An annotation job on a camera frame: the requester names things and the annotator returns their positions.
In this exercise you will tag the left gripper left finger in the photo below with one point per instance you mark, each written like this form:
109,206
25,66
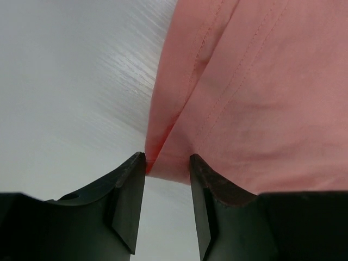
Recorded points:
99,221

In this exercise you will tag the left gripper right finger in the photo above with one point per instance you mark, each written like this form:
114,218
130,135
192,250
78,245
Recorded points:
234,224

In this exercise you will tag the pink t shirt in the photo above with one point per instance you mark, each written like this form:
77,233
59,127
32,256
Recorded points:
258,89

